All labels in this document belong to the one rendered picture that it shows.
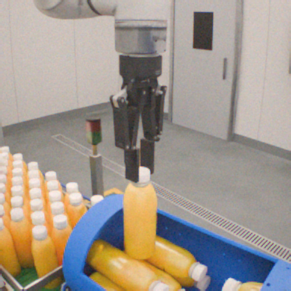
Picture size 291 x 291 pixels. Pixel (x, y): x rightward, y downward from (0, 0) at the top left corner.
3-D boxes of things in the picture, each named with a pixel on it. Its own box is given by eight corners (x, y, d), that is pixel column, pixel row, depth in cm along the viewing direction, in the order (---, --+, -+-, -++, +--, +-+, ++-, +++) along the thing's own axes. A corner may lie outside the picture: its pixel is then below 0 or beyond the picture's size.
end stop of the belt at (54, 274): (27, 296, 76) (24, 289, 75) (26, 295, 76) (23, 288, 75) (124, 233, 104) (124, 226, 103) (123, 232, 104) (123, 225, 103)
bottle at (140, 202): (161, 250, 69) (165, 178, 62) (139, 265, 65) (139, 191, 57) (139, 236, 74) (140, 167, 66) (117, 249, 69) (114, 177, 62)
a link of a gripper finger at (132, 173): (139, 148, 57) (137, 149, 56) (139, 182, 59) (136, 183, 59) (127, 144, 58) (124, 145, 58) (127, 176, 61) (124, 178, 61)
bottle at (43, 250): (37, 288, 85) (23, 240, 78) (43, 272, 92) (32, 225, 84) (59, 290, 85) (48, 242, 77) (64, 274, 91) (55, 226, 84)
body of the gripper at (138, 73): (141, 57, 47) (141, 114, 51) (172, 54, 53) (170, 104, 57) (107, 54, 51) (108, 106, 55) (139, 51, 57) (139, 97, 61)
